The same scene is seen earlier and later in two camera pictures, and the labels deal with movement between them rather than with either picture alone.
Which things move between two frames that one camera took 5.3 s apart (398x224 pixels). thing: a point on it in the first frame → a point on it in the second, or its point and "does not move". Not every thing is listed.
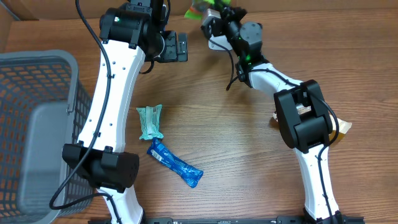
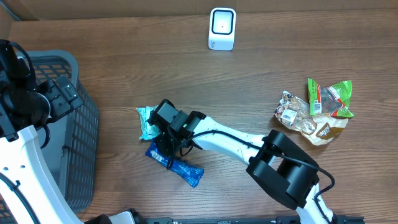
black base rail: (281, 219) does not move
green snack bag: (199, 7) → (333, 101)
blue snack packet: (188, 174) does not move
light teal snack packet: (150, 117) does not move
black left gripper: (173, 54) → (63, 104)
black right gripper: (231, 10) → (164, 150)
